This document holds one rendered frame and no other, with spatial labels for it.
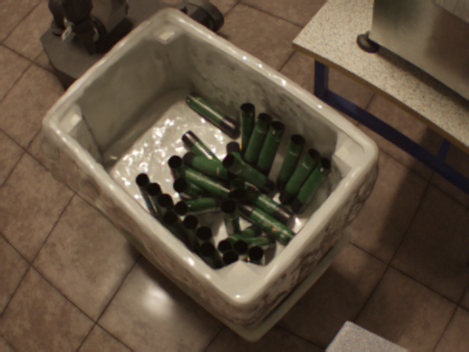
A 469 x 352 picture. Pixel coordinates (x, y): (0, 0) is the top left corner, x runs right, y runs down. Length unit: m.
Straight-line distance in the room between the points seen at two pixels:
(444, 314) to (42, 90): 1.77
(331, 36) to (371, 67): 0.11
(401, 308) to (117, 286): 0.89
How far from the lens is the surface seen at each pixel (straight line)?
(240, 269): 1.05
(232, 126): 1.38
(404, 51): 1.13
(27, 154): 2.12
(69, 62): 2.07
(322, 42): 1.19
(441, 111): 1.15
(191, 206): 1.20
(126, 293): 1.78
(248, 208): 1.29
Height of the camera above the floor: 1.67
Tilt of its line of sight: 64 degrees down
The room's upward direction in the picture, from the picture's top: 8 degrees counter-clockwise
